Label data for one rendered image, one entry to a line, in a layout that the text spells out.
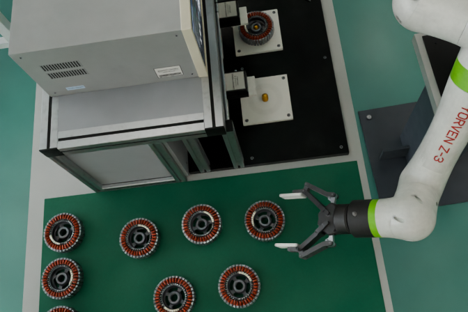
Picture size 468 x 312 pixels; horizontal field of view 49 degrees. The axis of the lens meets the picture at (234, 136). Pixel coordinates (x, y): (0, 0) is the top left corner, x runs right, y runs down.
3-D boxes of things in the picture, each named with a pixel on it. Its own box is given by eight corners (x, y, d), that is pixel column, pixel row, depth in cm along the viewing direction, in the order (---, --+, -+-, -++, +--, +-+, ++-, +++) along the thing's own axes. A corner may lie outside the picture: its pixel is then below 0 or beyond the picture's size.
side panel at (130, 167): (186, 171, 153) (159, 131, 124) (186, 181, 152) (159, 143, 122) (95, 183, 155) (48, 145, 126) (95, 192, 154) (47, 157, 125)
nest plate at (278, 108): (286, 75, 159) (286, 74, 158) (293, 120, 153) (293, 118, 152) (238, 82, 160) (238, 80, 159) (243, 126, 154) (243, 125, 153)
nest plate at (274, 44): (277, 10, 168) (276, 8, 167) (283, 50, 162) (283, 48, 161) (232, 17, 169) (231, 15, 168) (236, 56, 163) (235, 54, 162)
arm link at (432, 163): (446, 86, 105) (501, 106, 102) (453, 62, 114) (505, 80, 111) (386, 203, 129) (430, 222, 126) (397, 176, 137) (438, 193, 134)
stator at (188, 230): (200, 253, 144) (198, 251, 140) (175, 225, 147) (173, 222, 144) (230, 226, 145) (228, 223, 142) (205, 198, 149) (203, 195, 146)
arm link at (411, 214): (424, 213, 110) (437, 251, 114) (434, 178, 119) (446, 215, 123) (362, 214, 118) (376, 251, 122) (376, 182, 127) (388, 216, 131)
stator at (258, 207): (286, 205, 146) (286, 201, 142) (283, 244, 142) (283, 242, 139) (247, 201, 148) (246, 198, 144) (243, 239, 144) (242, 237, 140)
